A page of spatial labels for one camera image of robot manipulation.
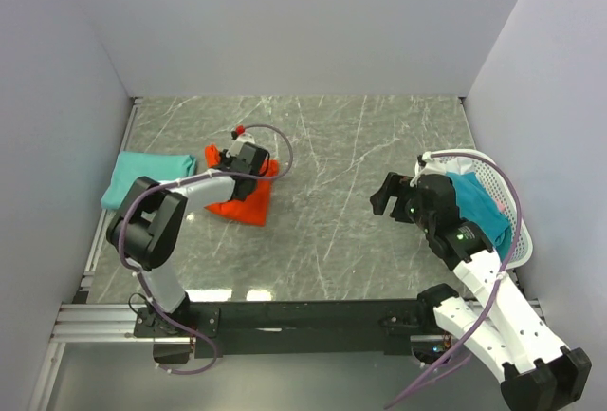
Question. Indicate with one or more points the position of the aluminium frame rail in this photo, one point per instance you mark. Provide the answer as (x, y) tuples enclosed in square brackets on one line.
[(81, 323)]

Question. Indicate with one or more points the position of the white garment in basket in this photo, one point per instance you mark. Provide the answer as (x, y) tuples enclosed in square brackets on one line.
[(450, 165)]

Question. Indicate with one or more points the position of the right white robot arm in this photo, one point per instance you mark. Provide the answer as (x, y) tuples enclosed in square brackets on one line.
[(535, 368)]

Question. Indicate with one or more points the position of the orange t-shirt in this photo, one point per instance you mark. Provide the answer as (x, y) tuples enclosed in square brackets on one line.
[(253, 210)]

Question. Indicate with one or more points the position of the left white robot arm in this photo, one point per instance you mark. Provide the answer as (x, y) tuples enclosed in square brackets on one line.
[(147, 224)]

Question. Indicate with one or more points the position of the pink garment in basket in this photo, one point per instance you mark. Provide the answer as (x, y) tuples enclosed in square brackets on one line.
[(500, 206)]

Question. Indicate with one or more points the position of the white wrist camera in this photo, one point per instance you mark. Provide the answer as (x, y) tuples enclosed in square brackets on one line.
[(423, 164), (240, 137)]

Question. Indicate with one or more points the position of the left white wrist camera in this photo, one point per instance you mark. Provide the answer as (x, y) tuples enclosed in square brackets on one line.
[(240, 137)]

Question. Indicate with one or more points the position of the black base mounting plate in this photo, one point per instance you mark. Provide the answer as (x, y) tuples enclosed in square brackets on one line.
[(316, 342)]

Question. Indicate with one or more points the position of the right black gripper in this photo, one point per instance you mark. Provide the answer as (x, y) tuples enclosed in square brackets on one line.
[(397, 186)]

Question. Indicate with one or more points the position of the teal t-shirt in basket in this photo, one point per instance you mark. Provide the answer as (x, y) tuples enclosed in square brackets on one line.
[(477, 206)]

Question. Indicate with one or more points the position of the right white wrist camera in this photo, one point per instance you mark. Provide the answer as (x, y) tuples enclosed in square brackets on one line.
[(423, 164)]

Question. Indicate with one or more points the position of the white plastic laundry basket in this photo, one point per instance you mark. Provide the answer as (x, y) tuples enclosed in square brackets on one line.
[(495, 181)]

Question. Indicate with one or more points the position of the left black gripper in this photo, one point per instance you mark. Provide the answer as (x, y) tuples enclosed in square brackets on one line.
[(225, 159)]

